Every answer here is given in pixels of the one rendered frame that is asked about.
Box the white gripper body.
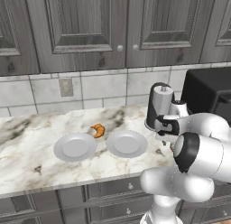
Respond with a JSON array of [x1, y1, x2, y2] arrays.
[[155, 132, 179, 144]]

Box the paper towel roll on holder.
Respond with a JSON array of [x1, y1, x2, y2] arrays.
[[144, 82, 176, 133]]

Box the grey round plate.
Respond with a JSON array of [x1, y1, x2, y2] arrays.
[[53, 132, 98, 163], [106, 129, 149, 159]]

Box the black microwave oven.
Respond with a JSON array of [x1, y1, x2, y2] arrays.
[[180, 66, 231, 126]]

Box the orange croissant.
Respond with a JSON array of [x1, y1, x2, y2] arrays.
[[90, 123, 106, 139]]

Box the grey wooden drawer front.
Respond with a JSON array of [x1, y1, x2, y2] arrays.
[[88, 198, 155, 224], [179, 182, 231, 224], [86, 176, 145, 202]]

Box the grey wall socket plate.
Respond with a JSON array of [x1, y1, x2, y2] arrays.
[[59, 78, 75, 98]]

